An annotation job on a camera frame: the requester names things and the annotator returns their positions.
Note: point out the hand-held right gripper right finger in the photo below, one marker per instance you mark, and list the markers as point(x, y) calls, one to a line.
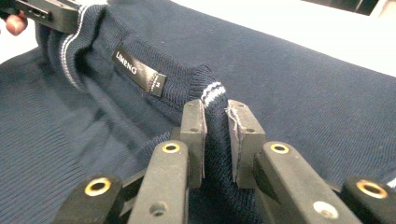
point(286, 186)

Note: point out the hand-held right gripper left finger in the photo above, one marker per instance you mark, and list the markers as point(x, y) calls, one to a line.
point(165, 180)

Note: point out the navy knit sweater vest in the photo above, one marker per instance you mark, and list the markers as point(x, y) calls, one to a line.
point(280, 93)

